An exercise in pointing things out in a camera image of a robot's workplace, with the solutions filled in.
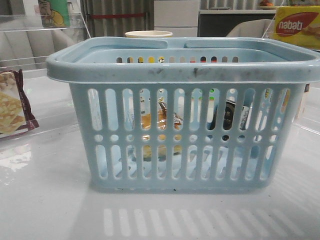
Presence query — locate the maroon cracker snack packet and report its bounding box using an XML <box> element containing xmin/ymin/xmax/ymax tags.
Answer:
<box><xmin>0</xmin><ymin>69</ymin><xmax>39</xmax><ymax>139</ymax></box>

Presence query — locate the dark counter cabinet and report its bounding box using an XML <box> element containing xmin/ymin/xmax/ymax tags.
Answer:
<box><xmin>197</xmin><ymin>9</ymin><xmax>276</xmax><ymax>37</ymax></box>

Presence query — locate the clear acrylic display shelf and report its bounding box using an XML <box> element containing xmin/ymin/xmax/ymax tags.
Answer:
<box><xmin>0</xmin><ymin>12</ymin><xmax>93</xmax><ymax>151</ymax></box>

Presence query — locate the grey upholstered chair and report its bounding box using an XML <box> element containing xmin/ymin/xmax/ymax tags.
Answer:
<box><xmin>226</xmin><ymin>19</ymin><xmax>274</xmax><ymax>38</ymax></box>

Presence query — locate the light blue plastic basket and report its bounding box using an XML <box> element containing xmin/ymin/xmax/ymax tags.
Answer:
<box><xmin>46</xmin><ymin>37</ymin><xmax>320</xmax><ymax>191</ymax></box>

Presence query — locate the yellow nabati wafer box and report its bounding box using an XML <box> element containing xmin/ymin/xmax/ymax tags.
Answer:
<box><xmin>270</xmin><ymin>5</ymin><xmax>320</xmax><ymax>50</ymax></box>

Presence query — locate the plate of fruit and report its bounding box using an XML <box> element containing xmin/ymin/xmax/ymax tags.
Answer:
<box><xmin>258</xmin><ymin>0</ymin><xmax>277</xmax><ymax>10</ymax></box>

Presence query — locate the clear acrylic right shelf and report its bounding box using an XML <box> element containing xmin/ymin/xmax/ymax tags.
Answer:
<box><xmin>262</xmin><ymin>0</ymin><xmax>320</xmax><ymax>133</ymax></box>

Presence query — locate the green cartoon snack can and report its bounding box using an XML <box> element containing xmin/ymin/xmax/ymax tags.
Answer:
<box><xmin>38</xmin><ymin>0</ymin><xmax>70</xmax><ymax>28</ymax></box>

